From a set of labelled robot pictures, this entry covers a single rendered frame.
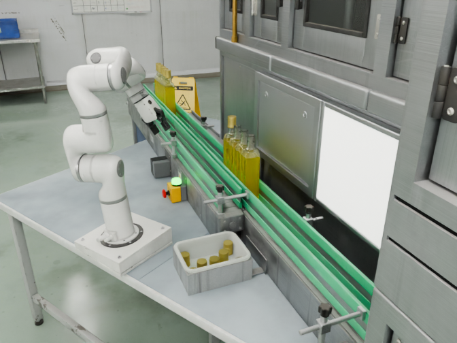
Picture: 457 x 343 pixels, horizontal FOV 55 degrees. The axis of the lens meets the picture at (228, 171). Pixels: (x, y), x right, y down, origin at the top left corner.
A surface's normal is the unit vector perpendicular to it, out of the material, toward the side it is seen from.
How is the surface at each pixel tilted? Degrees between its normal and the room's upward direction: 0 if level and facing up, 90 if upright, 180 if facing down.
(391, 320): 90
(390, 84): 90
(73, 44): 90
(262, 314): 0
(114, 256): 5
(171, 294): 0
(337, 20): 90
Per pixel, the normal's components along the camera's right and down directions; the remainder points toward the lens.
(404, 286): -0.93, 0.15
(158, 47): 0.37, 0.39
